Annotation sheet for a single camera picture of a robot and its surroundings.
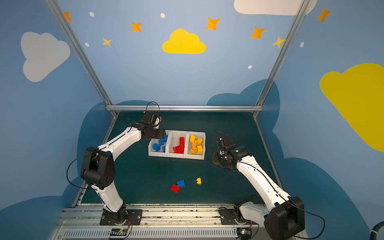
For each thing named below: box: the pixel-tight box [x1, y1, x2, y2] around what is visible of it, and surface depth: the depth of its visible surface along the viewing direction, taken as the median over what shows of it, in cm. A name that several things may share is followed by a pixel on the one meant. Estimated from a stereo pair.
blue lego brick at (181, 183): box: [177, 179, 185, 187], surface depth 87 cm
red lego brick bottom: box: [170, 183, 180, 193], surface depth 85 cm
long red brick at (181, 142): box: [179, 137, 185, 148], surface depth 106 cm
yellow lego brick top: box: [189, 135, 196, 143], surface depth 103 cm
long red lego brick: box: [173, 143, 185, 154], surface depth 100 cm
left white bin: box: [148, 129, 171, 158], surface depth 98 cm
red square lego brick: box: [172, 145, 180, 154], surface depth 100 cm
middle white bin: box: [166, 130, 189, 159], surface depth 101 cm
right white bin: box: [185, 131, 206, 160], surface depth 100 cm
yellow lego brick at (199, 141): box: [196, 137, 203, 146], surface depth 103 cm
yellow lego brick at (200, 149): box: [197, 145, 203, 154], surface depth 100 cm
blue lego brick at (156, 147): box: [152, 143, 161, 152], surface depth 100 cm
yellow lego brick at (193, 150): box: [190, 146, 198, 155], surface depth 99 cm
